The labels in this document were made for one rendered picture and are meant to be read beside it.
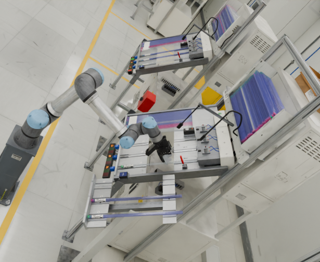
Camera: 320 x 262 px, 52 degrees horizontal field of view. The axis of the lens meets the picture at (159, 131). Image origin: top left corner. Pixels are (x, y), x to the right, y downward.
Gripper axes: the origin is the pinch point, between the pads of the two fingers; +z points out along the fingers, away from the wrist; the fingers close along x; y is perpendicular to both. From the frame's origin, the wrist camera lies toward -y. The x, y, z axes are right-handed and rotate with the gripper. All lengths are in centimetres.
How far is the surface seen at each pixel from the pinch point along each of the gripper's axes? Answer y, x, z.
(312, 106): 88, -14, -24
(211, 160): 29.1, -6.1, 2.1
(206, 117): 28, 45, 7
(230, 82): 51, 135, 38
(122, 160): -29.2, 6.8, -5.1
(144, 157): -14.6, 8.3, -2.0
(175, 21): -18, 460, 70
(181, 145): 9.8, 16.1, 3.0
